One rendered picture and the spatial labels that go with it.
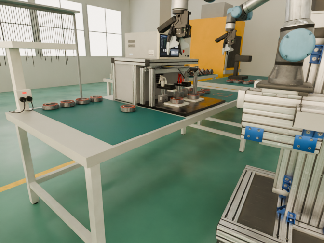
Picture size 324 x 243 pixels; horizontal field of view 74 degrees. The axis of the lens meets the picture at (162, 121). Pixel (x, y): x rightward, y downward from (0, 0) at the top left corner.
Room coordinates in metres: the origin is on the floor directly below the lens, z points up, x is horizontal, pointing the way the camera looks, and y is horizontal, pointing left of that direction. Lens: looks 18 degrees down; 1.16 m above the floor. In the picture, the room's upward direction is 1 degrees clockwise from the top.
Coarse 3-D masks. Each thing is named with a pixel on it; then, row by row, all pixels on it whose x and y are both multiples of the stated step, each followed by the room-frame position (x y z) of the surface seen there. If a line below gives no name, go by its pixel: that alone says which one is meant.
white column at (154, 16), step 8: (152, 0) 5.90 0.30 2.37; (160, 0) 5.76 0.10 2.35; (168, 0) 6.01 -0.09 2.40; (152, 8) 5.90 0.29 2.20; (160, 8) 5.77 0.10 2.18; (168, 8) 6.01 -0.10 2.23; (152, 16) 5.90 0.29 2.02; (160, 16) 5.77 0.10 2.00; (168, 16) 6.02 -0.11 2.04; (152, 24) 5.90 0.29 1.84; (160, 24) 5.78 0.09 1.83
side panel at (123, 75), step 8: (112, 64) 1.88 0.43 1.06; (120, 64) 1.83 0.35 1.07; (112, 72) 1.88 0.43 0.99; (120, 72) 1.83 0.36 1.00; (128, 72) 1.77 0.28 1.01; (112, 80) 1.88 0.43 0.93; (120, 80) 1.83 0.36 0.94; (128, 80) 1.77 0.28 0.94; (120, 88) 1.84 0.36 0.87; (128, 88) 1.77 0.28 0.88; (120, 96) 1.84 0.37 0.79; (128, 96) 1.77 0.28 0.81; (136, 104) 1.72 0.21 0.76
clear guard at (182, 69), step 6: (150, 66) 1.70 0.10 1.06; (156, 66) 1.68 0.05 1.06; (162, 66) 1.70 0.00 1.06; (174, 66) 1.73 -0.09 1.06; (180, 66) 1.75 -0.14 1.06; (186, 66) 1.77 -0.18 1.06; (180, 72) 1.52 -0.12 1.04; (186, 72) 1.56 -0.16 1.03; (192, 72) 1.62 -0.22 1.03; (198, 72) 1.67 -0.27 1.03
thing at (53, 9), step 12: (0, 0) 3.84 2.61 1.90; (12, 0) 3.87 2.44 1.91; (60, 12) 4.70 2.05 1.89; (72, 12) 4.76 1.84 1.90; (0, 24) 3.91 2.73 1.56; (36, 24) 4.34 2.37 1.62; (60, 24) 4.70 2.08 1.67; (72, 24) 4.90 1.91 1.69; (0, 36) 3.88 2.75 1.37; (48, 36) 4.49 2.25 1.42
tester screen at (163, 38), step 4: (164, 36) 1.78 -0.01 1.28; (160, 40) 1.74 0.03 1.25; (164, 40) 1.78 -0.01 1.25; (160, 44) 1.74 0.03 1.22; (164, 44) 1.78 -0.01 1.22; (160, 48) 1.74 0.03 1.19; (164, 48) 1.78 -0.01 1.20; (172, 48) 1.86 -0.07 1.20; (176, 48) 1.90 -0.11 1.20; (160, 52) 1.74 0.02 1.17; (164, 52) 1.78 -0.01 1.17
